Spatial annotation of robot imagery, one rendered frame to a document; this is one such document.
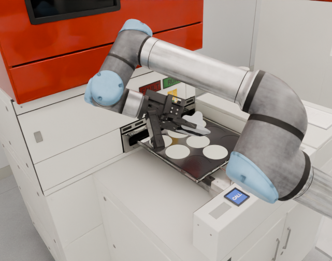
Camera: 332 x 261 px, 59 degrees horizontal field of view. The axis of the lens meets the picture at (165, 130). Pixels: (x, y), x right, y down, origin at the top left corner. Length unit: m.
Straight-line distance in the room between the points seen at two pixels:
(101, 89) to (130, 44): 0.13
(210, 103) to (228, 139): 0.23
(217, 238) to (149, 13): 0.79
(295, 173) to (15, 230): 2.05
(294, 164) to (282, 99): 0.13
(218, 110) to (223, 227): 0.71
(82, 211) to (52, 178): 0.24
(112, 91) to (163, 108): 0.20
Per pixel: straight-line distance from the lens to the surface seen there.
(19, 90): 0.98
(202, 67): 0.66
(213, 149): 1.22
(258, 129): 0.60
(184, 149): 1.22
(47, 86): 1.00
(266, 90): 0.62
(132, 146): 1.32
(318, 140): 1.26
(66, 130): 1.13
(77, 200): 1.32
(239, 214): 0.89
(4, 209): 2.59
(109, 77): 0.69
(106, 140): 1.24
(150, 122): 0.80
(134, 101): 0.80
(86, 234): 1.47
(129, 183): 1.20
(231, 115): 1.38
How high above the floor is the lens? 1.60
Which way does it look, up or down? 31 degrees down
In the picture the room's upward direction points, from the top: 3 degrees counter-clockwise
